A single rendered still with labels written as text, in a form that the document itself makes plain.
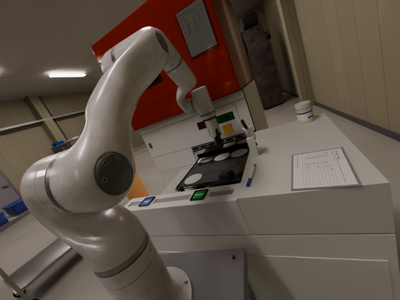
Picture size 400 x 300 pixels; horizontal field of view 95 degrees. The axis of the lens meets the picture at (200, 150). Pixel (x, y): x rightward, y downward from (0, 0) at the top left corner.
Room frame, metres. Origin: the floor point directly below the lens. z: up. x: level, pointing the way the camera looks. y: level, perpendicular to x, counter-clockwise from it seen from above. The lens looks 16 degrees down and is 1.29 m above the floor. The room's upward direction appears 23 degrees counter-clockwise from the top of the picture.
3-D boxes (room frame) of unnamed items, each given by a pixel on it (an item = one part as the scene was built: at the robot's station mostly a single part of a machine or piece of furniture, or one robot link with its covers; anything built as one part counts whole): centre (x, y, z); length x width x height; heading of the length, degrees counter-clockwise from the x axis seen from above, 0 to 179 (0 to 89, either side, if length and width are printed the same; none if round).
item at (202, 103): (0.97, -0.11, 1.25); 0.09 x 0.08 x 0.13; 64
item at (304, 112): (0.86, -0.54, 1.01); 0.07 x 0.07 x 0.10
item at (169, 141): (1.23, 0.01, 1.02); 0.81 x 0.03 x 0.40; 61
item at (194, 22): (1.51, -0.14, 1.52); 0.81 x 0.75 x 0.60; 61
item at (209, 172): (0.95, -0.05, 0.90); 0.34 x 0.34 x 0.01; 61
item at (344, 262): (0.82, -0.07, 0.41); 0.96 x 0.64 x 0.82; 61
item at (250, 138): (0.73, -0.22, 1.03); 0.06 x 0.04 x 0.13; 151
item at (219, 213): (0.66, 0.18, 0.89); 0.55 x 0.09 x 0.14; 61
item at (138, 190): (2.95, 1.29, 0.30); 0.36 x 0.36 x 0.59
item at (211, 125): (0.97, -0.11, 1.11); 0.10 x 0.07 x 0.11; 6
